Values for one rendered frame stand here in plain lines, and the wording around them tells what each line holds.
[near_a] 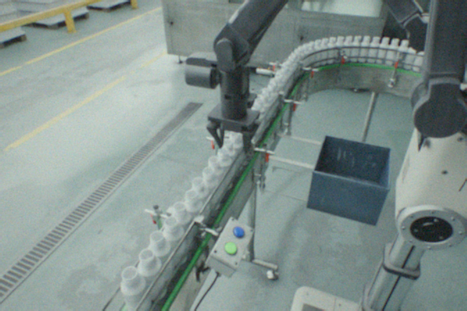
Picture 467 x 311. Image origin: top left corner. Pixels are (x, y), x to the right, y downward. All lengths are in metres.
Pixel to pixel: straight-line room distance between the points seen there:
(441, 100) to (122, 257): 2.13
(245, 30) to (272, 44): 3.84
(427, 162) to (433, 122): 0.26
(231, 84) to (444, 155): 0.49
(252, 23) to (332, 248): 1.99
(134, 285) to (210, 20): 4.12
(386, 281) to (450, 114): 0.77
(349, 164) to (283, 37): 2.85
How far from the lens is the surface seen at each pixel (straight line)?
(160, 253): 0.93
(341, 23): 4.24
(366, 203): 1.54
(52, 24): 7.61
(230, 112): 0.71
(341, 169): 1.81
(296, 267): 2.30
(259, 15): 0.62
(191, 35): 4.89
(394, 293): 1.32
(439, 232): 1.02
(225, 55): 0.64
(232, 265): 0.92
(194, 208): 1.02
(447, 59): 0.62
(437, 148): 0.85
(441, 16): 0.60
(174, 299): 1.01
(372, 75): 2.56
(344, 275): 2.33
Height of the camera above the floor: 1.85
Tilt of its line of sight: 36 degrees down
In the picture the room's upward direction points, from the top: straight up
